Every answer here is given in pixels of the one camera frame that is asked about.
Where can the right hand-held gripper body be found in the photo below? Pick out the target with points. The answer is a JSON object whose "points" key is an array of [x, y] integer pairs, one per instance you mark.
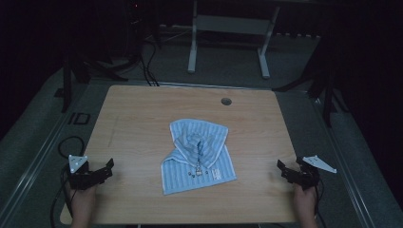
{"points": [[305, 175]]}

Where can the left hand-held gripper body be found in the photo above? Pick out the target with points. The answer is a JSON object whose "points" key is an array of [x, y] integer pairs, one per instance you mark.
{"points": [[83, 179]]}

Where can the blue striped towel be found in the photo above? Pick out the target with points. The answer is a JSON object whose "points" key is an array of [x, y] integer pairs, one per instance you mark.
{"points": [[193, 158]]}

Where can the person's left hand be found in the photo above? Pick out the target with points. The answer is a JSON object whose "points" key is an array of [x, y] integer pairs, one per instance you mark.
{"points": [[83, 199]]}

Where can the person's right hand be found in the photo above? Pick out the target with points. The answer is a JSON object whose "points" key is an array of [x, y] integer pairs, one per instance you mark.
{"points": [[304, 202]]}

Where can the black metal stand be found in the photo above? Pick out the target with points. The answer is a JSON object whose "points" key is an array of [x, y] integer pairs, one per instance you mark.
{"points": [[77, 71], [326, 91]]}

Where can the white metal desk frame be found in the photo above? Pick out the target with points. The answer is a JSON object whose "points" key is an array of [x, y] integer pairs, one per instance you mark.
{"points": [[228, 25]]}

